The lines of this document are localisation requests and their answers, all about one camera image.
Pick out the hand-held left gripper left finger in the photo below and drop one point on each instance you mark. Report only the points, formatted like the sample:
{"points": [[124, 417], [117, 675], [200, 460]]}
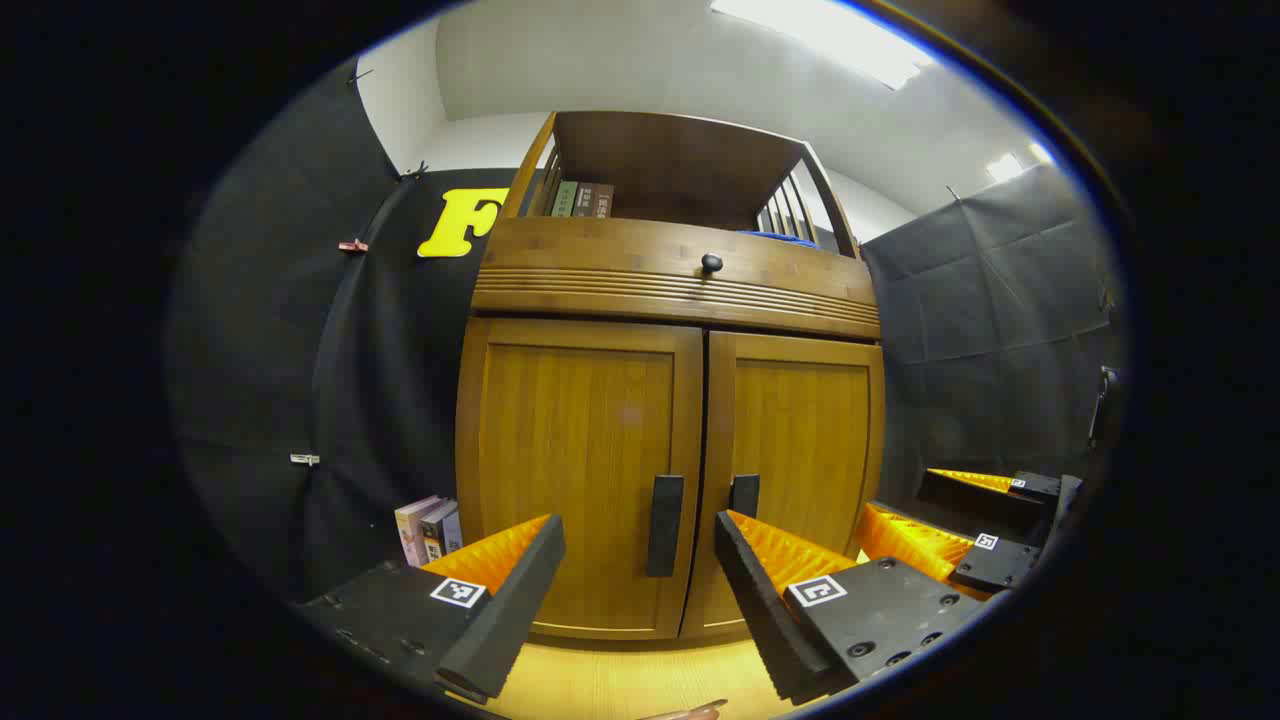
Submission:
{"points": [[510, 610]]}

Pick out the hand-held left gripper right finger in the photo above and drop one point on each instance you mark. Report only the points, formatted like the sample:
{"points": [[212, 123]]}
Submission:
{"points": [[750, 600]]}

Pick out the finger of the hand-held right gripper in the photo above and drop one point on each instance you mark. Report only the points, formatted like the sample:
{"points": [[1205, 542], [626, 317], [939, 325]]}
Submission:
{"points": [[975, 500], [1000, 565]]}

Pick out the wooden shoe cabinet door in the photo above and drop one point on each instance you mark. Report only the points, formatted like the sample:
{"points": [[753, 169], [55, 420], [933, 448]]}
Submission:
{"points": [[800, 440], [570, 450]]}

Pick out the wooden double-door shoe cabinet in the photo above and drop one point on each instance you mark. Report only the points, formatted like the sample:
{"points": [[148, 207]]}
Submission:
{"points": [[650, 160]]}

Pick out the wooden cabinet drawer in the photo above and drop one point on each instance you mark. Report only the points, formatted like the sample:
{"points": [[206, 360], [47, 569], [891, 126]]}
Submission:
{"points": [[600, 245]]}

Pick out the grey blue book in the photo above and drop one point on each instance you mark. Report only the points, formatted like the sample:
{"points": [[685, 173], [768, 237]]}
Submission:
{"points": [[452, 530]]}

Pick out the dark spine book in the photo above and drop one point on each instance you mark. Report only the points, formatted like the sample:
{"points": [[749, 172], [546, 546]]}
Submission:
{"points": [[433, 535]]}

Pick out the pale pink book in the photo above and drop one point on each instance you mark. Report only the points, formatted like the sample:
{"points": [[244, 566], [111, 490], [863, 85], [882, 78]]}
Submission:
{"points": [[412, 530]]}

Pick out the black backdrop cloth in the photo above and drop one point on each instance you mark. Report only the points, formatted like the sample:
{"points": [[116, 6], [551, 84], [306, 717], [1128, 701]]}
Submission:
{"points": [[260, 330], [400, 380], [1000, 300]]}

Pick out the blue cloth item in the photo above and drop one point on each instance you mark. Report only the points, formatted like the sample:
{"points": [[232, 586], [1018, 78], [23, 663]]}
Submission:
{"points": [[775, 237]]}

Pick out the small ceiling light panel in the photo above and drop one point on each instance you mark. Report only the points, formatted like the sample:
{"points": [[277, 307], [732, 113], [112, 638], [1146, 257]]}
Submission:
{"points": [[1010, 165]]}

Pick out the black drawer knob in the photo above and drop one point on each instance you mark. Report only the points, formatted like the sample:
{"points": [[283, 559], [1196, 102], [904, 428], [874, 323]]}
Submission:
{"points": [[711, 263]]}

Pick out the brown book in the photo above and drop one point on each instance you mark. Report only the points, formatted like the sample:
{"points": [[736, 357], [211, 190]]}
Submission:
{"points": [[583, 200], [603, 201]]}

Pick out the large ceiling light panel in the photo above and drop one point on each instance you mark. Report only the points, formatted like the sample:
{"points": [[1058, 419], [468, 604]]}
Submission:
{"points": [[820, 40]]}

